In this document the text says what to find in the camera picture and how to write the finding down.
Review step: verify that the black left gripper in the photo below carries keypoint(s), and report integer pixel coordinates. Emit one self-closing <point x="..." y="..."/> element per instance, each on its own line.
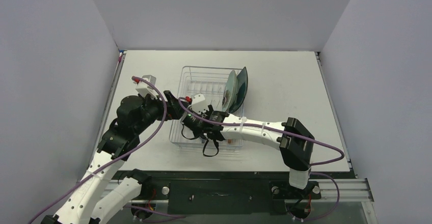
<point x="174" y="109"/>

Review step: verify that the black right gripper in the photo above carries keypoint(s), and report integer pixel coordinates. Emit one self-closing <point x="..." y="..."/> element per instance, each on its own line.
<point x="194" y="123"/>

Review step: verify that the light blue floral round plate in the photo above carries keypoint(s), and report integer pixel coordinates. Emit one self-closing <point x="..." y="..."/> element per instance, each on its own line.
<point x="230" y="91"/>

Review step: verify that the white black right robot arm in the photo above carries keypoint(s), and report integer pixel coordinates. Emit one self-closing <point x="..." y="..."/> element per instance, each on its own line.
<point x="291" y="138"/>

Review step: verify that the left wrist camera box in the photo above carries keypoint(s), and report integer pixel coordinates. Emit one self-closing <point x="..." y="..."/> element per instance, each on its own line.
<point x="144" y="86"/>

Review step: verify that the black table front rail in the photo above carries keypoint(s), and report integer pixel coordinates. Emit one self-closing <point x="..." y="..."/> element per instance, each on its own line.
<point x="224" y="192"/>

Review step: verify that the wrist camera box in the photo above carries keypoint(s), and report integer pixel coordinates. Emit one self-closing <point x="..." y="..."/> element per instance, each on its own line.
<point x="197" y="104"/>
<point x="144" y="86"/>

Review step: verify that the dark teal square plate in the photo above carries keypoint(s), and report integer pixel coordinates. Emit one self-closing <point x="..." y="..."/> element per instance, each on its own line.
<point x="240" y="91"/>

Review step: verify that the white wire dish rack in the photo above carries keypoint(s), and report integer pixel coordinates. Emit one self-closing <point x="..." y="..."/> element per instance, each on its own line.
<point x="208" y="81"/>

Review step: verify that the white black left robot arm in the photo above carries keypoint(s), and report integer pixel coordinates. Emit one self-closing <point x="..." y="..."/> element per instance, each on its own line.
<point x="84" y="203"/>

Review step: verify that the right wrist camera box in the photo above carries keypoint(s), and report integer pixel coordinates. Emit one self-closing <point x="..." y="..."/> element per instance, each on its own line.
<point x="197" y="104"/>

